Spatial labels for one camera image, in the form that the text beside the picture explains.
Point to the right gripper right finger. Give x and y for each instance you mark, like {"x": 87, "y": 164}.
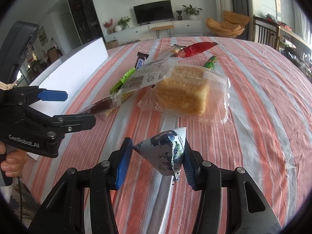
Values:
{"x": 204, "y": 176}

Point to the bread loaf in clear bag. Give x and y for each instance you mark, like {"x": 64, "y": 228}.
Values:
{"x": 191, "y": 92}

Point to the large potted green plant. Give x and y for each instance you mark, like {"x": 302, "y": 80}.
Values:
{"x": 192, "y": 11}

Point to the brown wafer cakes clear pack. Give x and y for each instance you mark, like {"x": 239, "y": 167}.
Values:
{"x": 147, "y": 75}

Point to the small potted plant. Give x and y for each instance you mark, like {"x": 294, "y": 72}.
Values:
{"x": 179, "y": 15}

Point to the person's left hand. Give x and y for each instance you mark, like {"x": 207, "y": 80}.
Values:
{"x": 14, "y": 163}

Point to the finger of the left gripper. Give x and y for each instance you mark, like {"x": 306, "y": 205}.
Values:
{"x": 62, "y": 124}
{"x": 32, "y": 94}

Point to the wooden bench stool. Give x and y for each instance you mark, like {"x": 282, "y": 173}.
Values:
{"x": 168, "y": 29}

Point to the blue white triangular snack pouch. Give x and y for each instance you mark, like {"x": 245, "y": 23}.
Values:
{"x": 165, "y": 151}

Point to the wooden side table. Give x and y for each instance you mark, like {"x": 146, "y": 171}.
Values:
{"x": 287, "y": 37}

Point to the black flat television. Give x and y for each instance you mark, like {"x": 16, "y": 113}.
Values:
{"x": 156, "y": 11}

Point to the red snack packet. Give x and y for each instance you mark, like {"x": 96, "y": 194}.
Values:
{"x": 195, "y": 49}

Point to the dark wooden dining chair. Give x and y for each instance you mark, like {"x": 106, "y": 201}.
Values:
{"x": 266, "y": 32}

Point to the green plant white pot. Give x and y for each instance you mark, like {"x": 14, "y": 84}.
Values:
{"x": 123, "y": 23}

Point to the red flower vase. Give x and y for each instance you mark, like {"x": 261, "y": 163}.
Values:
{"x": 109, "y": 26}

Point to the green tube snack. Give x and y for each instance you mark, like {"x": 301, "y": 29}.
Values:
{"x": 211, "y": 63}

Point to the Snickers chocolate bar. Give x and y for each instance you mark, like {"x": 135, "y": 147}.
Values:
{"x": 141, "y": 58}

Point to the light green snack pack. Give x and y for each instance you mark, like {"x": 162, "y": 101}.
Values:
{"x": 121, "y": 82}

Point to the yellow black long snack pack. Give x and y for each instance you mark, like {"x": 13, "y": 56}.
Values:
{"x": 176, "y": 49}

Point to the orange lounge chair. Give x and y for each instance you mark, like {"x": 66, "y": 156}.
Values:
{"x": 233, "y": 24}

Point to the white board panel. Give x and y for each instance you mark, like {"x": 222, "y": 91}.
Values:
{"x": 69, "y": 73}

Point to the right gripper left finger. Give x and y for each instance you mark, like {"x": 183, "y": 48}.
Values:
{"x": 107, "y": 176}

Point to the white tv cabinet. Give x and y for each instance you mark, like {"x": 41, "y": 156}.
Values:
{"x": 182, "y": 28}

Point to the black display cabinet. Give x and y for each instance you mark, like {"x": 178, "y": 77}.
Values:
{"x": 85, "y": 19}

